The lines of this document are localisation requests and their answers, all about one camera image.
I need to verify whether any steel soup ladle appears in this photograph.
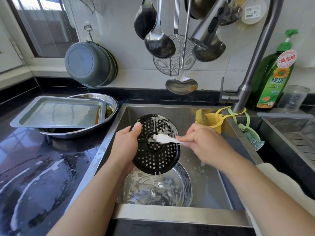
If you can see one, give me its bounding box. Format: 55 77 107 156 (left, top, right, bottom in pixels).
144 0 176 59

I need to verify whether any white cleaning brush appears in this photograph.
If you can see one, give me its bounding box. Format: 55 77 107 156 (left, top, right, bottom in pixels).
153 133 183 145

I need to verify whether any white dish rag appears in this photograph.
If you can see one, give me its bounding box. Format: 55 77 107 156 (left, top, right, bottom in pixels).
243 162 315 236

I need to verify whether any green hanging sponge holder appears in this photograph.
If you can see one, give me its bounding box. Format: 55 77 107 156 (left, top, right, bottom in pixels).
227 108 265 152

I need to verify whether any person's right hand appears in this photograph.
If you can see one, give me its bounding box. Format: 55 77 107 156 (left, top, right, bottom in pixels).
176 123 239 172

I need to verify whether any white dish brush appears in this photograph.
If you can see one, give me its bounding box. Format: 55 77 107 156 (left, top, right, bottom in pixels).
240 0 269 26

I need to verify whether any orange-handled brass ladle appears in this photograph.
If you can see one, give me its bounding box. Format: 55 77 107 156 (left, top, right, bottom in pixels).
184 0 218 20

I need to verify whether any yellow-handled steel ladle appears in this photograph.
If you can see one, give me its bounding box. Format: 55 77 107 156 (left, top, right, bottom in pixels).
165 0 199 95

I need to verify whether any grey hanging basin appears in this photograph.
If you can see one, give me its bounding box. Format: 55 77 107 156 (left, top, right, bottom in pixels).
64 42 113 88

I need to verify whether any black round steamer rack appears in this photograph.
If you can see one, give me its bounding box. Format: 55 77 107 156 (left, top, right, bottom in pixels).
132 113 181 175

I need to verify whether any rectangular steel tray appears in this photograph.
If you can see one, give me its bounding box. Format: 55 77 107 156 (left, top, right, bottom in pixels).
10 95 107 129

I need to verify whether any wire mesh skimmer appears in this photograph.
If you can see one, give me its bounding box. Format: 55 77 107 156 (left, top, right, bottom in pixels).
152 0 198 77

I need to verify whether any person's right forearm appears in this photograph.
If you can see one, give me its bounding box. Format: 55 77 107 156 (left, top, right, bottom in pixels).
221 155 315 236

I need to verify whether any clear plastic cup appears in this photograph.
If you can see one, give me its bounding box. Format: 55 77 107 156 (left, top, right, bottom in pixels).
277 85 311 112

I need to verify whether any green dish soap bottle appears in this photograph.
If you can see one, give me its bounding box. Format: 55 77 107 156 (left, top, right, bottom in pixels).
252 29 299 110

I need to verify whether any yellow hanging sink cup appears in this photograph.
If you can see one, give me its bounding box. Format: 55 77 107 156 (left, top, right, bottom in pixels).
195 106 247 135

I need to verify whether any steel wall hook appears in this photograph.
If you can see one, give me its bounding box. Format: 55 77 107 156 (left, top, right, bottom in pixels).
83 24 95 44

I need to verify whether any hanging steel ladles and skimmer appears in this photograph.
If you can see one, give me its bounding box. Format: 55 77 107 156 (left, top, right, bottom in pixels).
134 0 158 40

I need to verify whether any white hanging cloth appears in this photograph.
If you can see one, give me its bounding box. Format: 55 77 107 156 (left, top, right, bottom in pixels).
69 0 101 13

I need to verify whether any round steel pan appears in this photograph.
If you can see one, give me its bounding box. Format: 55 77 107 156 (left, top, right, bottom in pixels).
116 161 194 208

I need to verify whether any steel gooseneck faucet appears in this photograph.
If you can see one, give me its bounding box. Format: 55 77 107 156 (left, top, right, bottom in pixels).
190 0 285 113

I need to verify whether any dark green hanging basin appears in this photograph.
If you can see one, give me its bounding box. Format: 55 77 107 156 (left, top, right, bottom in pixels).
104 47 119 85

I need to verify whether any round steel basin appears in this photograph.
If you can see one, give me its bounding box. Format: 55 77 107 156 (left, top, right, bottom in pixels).
38 93 119 140

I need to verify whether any person's left forearm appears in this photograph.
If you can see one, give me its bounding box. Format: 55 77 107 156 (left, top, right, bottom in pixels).
47 165 135 236

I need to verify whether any person's left hand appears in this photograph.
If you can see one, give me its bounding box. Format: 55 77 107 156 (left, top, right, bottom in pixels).
108 122 143 176

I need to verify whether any stainless steel sink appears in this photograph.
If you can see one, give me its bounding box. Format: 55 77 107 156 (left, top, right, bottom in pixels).
64 103 264 228

